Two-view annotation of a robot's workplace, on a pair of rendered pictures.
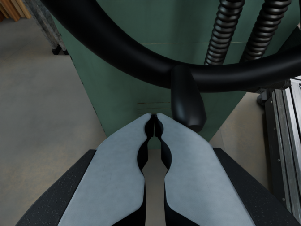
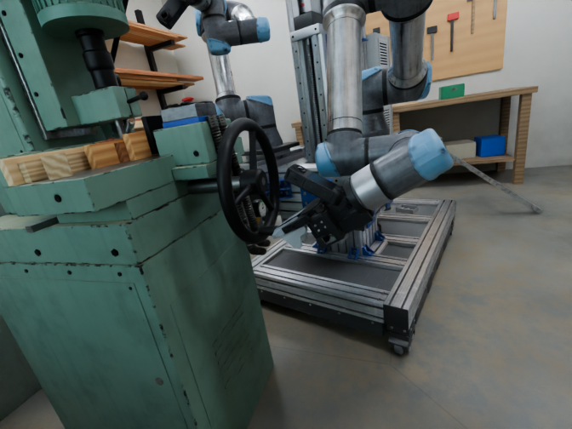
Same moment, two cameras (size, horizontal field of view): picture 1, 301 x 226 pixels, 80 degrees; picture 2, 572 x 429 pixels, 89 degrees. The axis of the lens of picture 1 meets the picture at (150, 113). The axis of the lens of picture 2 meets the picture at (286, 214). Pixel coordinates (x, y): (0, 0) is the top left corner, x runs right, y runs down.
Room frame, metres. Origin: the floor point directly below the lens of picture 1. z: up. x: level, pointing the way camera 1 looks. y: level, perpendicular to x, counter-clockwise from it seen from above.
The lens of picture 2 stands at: (-0.22, 0.52, 0.94)
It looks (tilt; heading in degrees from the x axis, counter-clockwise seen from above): 18 degrees down; 296
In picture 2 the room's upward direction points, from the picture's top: 9 degrees counter-clockwise
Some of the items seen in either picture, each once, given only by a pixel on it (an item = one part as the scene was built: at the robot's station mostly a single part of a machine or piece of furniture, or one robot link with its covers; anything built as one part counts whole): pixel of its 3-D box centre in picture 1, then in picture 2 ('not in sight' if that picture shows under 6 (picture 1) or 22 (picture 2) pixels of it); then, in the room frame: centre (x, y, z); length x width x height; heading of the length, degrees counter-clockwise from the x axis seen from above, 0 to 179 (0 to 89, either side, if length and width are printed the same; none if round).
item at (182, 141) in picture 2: not in sight; (197, 142); (0.28, -0.09, 0.91); 0.15 x 0.14 x 0.09; 95
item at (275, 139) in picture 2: not in sight; (265, 135); (0.43, -0.75, 0.87); 0.15 x 0.15 x 0.10
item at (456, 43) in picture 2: not in sight; (395, 42); (-0.02, -3.31, 1.50); 2.00 x 0.04 x 0.90; 3
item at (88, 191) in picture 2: not in sight; (174, 163); (0.36, -0.08, 0.87); 0.61 x 0.30 x 0.06; 95
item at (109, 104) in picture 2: not in sight; (109, 109); (0.49, -0.04, 1.03); 0.14 x 0.07 x 0.09; 5
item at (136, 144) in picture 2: not in sight; (153, 142); (0.40, -0.06, 0.93); 0.16 x 0.02 x 0.06; 95
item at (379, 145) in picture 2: not in sight; (399, 152); (-0.19, -0.11, 0.84); 0.11 x 0.11 x 0.08; 2
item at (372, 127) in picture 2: not in sight; (368, 123); (-0.05, -0.65, 0.87); 0.15 x 0.15 x 0.10
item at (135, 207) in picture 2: not in sight; (157, 186); (0.41, -0.04, 0.82); 0.40 x 0.21 x 0.04; 95
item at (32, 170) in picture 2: not in sight; (147, 147); (0.47, -0.11, 0.92); 0.64 x 0.02 x 0.04; 95
